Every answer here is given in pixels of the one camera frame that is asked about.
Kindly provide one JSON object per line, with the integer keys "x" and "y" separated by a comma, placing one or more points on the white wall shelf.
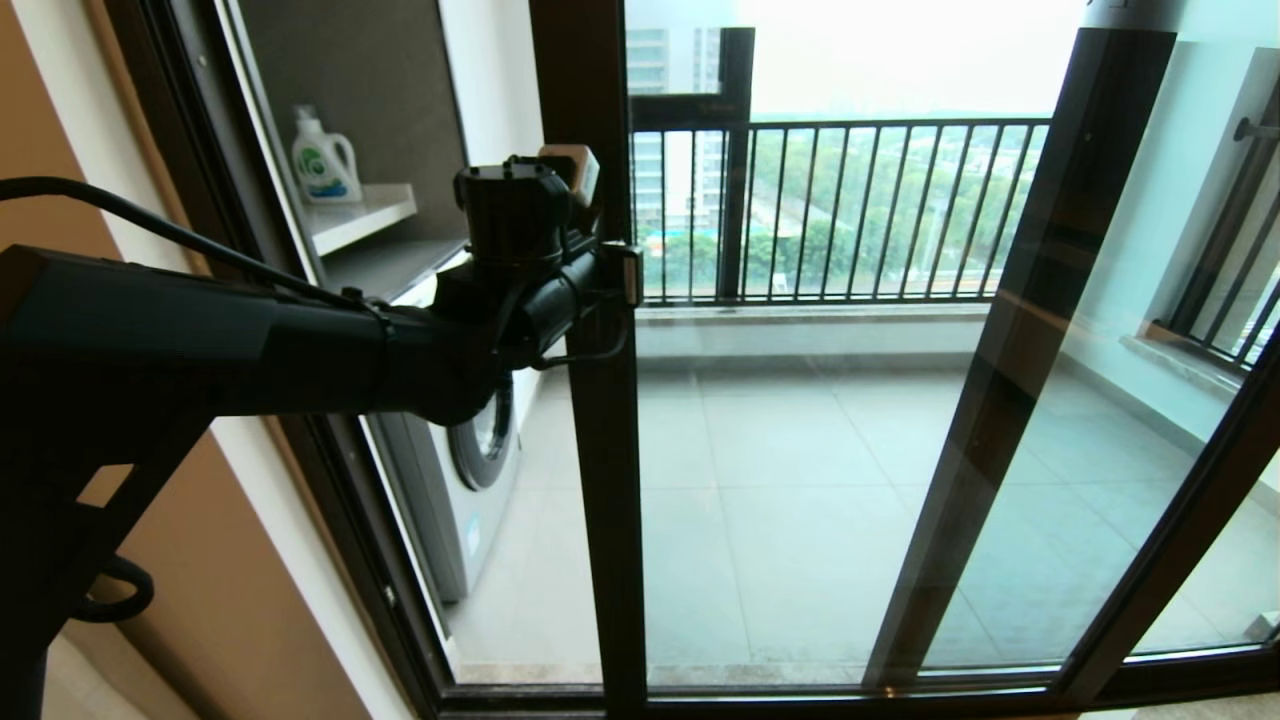
{"x": 365, "y": 215}

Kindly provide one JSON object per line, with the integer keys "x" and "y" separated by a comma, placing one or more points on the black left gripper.
{"x": 545, "y": 300}

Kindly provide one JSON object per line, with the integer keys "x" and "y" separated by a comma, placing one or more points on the white front-load washing machine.
{"x": 470, "y": 480}

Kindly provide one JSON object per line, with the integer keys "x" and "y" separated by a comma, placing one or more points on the wall mounted metal bar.
{"x": 1256, "y": 130}

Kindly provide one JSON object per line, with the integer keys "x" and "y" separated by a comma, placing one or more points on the white detergent bottle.
{"x": 325, "y": 155}

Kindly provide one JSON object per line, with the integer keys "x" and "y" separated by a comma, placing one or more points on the dark framed fixed glass panel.
{"x": 960, "y": 500}

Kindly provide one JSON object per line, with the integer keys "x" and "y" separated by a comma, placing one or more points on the stone window sill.
{"x": 800, "y": 313}
{"x": 1190, "y": 362}

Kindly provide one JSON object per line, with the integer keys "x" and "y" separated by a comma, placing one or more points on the dark balcony window frame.
{"x": 735, "y": 180}

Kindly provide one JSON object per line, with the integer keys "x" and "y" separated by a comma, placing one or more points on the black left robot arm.
{"x": 200, "y": 360}

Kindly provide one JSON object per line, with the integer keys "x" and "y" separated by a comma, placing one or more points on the black balcony railing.
{"x": 880, "y": 210}
{"x": 1235, "y": 300}

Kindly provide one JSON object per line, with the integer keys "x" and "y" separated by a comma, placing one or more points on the dark cabinet niche panel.
{"x": 370, "y": 90}

